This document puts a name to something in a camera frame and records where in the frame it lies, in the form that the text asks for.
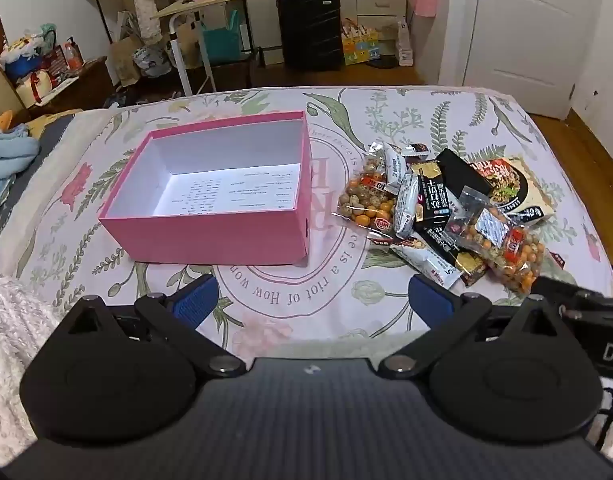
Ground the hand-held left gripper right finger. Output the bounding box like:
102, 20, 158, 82
377, 274, 564, 381

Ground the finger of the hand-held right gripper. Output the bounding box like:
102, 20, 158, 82
531, 275, 613, 321

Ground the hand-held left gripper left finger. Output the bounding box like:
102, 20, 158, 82
61, 274, 248, 377

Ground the white snack bar packet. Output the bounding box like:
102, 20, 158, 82
393, 170, 423, 239
383, 142, 412, 187
390, 240, 462, 289

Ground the black cracker packet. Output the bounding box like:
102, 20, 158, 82
420, 224, 488, 287
413, 160, 450, 232

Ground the pink cardboard box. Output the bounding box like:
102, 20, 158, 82
97, 111, 312, 267

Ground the clear bag of coated peanuts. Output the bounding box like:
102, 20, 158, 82
447, 186, 545, 295
337, 142, 403, 239

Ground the large noodle packet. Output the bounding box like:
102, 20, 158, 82
467, 156, 555, 222

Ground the plain black snack packet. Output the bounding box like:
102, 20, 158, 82
435, 148, 493, 197

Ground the white fuzzy blanket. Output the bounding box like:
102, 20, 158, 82
0, 266, 63, 463

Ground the dark grey blanket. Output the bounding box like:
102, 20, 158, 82
0, 110, 78, 267

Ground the light blue blanket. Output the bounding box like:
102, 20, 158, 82
0, 122, 41, 182

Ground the dark wooden nightstand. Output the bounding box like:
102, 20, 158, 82
34, 56, 113, 112

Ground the grey patterned bag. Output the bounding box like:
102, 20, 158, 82
133, 44, 173, 79

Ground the brown paper bag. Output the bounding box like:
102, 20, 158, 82
108, 34, 146, 89
178, 19, 206, 69

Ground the white plastic packet bag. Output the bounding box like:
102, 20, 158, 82
394, 16, 415, 67

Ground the teal bag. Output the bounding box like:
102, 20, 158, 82
201, 9, 243, 66

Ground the colourful gift bag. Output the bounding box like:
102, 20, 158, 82
340, 16, 383, 67

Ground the white door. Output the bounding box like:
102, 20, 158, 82
437, 0, 605, 122

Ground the black suitcase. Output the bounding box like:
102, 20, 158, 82
276, 0, 345, 72

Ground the blue fluffy basket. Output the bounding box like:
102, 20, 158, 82
0, 24, 58, 82

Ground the cream handbag with red strap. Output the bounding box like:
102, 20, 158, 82
15, 69, 56, 109

